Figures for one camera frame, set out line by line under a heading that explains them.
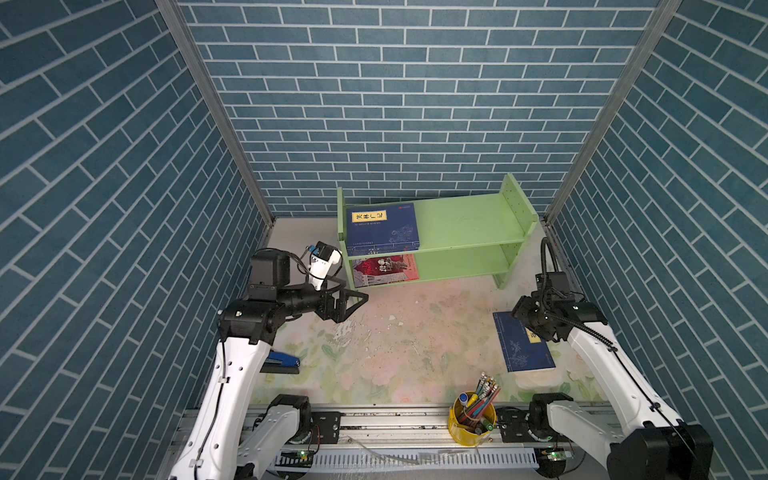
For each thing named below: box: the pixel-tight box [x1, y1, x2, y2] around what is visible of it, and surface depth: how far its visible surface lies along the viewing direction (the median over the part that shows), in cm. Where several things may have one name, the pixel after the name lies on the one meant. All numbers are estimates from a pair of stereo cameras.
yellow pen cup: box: [448, 391, 497, 447], surface depth 69 cm
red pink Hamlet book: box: [352, 253, 420, 288], surface depth 91 cm
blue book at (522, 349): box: [492, 311, 556, 373], surface depth 87 cm
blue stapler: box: [260, 351, 301, 374], surface depth 84 cm
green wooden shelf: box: [337, 173, 538, 292], surface depth 86 cm
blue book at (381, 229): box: [345, 203, 420, 257], surface depth 78 cm
